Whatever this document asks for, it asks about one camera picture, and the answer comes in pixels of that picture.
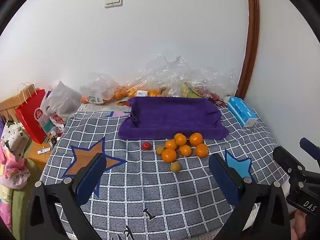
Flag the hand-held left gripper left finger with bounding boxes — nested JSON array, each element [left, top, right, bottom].
[[24, 152, 108, 240]]

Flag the white floral cloth bag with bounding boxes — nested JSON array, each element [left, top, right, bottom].
[[1, 120, 30, 158]]

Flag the black charging cable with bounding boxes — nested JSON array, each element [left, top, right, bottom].
[[209, 97, 227, 108]]

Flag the clear bag with white label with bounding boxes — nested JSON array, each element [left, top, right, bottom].
[[125, 54, 190, 98]]

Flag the green bed sheet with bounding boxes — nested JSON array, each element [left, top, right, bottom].
[[11, 160, 50, 233]]

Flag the white plastic bag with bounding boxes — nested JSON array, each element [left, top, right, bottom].
[[40, 81, 83, 135]]

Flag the blue tissue box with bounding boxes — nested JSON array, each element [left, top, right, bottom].
[[226, 96, 258, 127]]

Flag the red paper shopping bag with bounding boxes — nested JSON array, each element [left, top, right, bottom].
[[15, 82, 48, 144]]

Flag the person's right hand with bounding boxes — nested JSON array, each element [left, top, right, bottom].
[[290, 210, 315, 240]]

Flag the clear bag of large tangerines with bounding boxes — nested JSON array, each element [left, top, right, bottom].
[[80, 73, 128, 104]]

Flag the purple towel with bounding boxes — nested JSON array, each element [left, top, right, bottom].
[[118, 96, 229, 140]]

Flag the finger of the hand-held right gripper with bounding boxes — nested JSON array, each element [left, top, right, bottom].
[[299, 137, 320, 162], [273, 146, 307, 178]]

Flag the printed white carton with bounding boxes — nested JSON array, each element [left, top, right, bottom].
[[80, 100, 133, 113]]

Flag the clear bag of bananas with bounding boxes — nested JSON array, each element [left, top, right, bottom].
[[170, 67, 203, 98]]

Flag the grey checked blanket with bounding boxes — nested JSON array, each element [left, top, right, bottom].
[[40, 105, 290, 240]]

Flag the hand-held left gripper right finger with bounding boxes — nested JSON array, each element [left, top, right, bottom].
[[209, 152, 292, 240]]

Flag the pile of small bottles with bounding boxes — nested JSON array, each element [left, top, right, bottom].
[[44, 127, 65, 147]]

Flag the brown wooden door frame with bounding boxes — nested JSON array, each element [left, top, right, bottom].
[[236, 0, 260, 99]]

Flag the wooden nightstand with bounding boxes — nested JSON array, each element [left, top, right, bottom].
[[25, 135, 59, 173]]

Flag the clear bag of red grapes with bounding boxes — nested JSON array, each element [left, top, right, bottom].
[[195, 67, 238, 103]]

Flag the wooden headboard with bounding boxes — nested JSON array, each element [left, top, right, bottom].
[[0, 86, 38, 122]]

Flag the pink plastic bag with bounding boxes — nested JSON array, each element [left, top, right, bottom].
[[0, 140, 30, 189]]

